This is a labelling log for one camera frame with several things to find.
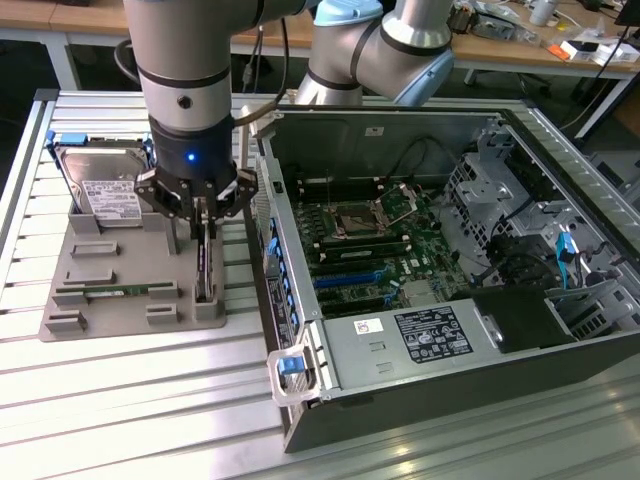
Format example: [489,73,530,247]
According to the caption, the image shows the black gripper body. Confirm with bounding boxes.
[148,114,240,185]

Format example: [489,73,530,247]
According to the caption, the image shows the graphics card with metal bracket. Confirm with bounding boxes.
[193,197,217,304]

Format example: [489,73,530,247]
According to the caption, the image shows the hard disk in blue carrier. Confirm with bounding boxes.
[44,129,157,230]

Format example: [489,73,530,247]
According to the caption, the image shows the blue card latches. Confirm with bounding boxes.
[267,232,302,331]

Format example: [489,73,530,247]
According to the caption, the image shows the grey parts rack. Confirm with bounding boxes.
[39,167,229,344]

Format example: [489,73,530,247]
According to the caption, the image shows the black RAM slot bank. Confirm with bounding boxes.
[294,177,389,204]
[317,234,414,264]

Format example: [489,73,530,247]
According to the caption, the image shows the green RAM stick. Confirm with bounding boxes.
[54,281,176,299]

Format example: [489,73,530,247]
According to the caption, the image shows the CPU socket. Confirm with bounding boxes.
[325,201,390,240]

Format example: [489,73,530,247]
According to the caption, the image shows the blue expansion slot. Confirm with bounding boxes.
[312,268,390,290]

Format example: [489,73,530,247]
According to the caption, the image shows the metal socket cover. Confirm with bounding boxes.
[373,182,420,226]

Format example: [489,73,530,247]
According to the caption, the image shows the blue case latch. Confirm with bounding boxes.
[276,356,305,380]

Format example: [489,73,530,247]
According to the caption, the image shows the wooden desk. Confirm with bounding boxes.
[0,0,316,92]
[452,0,640,141]

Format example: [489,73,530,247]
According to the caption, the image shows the green motherboard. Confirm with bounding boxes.
[291,174,474,320]

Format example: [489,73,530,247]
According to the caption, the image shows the grey power supply unit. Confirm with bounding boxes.
[321,298,496,392]

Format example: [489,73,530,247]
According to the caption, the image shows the metal disk bay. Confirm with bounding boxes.
[443,127,539,266]

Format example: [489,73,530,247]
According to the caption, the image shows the open black PC case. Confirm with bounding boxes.
[238,102,640,454]

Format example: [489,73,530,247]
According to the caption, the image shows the white bottle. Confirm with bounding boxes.
[528,0,560,27]

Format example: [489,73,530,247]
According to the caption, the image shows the orange and white box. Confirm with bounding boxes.
[547,38,601,64]

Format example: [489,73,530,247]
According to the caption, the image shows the black monitor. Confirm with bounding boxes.
[613,0,640,27]

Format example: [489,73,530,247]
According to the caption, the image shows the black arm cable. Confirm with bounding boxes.
[239,14,292,126]

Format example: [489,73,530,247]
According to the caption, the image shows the black wire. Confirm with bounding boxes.
[397,135,454,182]

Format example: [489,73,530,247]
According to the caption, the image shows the blue wire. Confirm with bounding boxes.
[554,231,575,290]

